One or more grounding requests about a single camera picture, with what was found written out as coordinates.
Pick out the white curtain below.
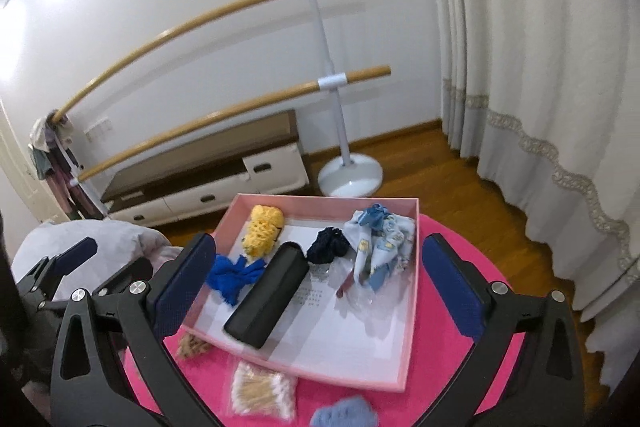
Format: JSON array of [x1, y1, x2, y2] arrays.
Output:
[[436, 0, 639, 388]]

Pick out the white barre stand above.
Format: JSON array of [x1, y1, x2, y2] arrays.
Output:
[[308, 0, 383, 197]]

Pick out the wooden ballet bar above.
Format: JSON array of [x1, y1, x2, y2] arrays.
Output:
[[51, 0, 272, 124], [76, 65, 392, 183]]

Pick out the pink round table cover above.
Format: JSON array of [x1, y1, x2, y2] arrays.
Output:
[[121, 211, 526, 427]]

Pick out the upper wooden ballet bar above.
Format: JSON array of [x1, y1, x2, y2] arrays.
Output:
[[51, 0, 272, 124]]

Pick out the white brown tv cabinet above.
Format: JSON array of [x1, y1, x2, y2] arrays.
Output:
[[101, 109, 309, 227]]

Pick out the clear plastic pouch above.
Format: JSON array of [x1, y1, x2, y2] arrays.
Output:
[[310, 260, 375, 314]]

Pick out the white wall switch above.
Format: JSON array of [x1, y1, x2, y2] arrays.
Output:
[[84, 116, 113, 143]]

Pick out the bag of cotton swabs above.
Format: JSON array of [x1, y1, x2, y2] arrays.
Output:
[[229, 361, 297, 423]]

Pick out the clothes hanging on bar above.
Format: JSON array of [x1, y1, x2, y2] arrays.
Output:
[[28, 110, 106, 220]]

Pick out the yellow crochet fish toy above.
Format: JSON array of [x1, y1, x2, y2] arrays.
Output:
[[242, 205, 284, 259]]

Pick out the pink cardboard box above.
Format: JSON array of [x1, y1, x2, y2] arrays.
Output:
[[183, 194, 419, 392]]

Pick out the maroon strap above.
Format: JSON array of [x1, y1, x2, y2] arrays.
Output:
[[335, 267, 357, 301]]

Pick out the black glasses case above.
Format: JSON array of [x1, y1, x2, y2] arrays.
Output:
[[222, 242, 309, 349]]

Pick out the light blue patterned scrunchie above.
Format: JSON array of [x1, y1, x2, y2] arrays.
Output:
[[342, 204, 416, 293]]

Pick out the light blue fuzzy pom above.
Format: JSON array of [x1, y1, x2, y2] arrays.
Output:
[[309, 395, 380, 427]]

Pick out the dark navy scrunchie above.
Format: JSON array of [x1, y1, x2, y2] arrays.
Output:
[[306, 228, 350, 265]]

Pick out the lower wooden ballet bar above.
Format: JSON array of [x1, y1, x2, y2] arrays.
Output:
[[76, 65, 392, 183]]

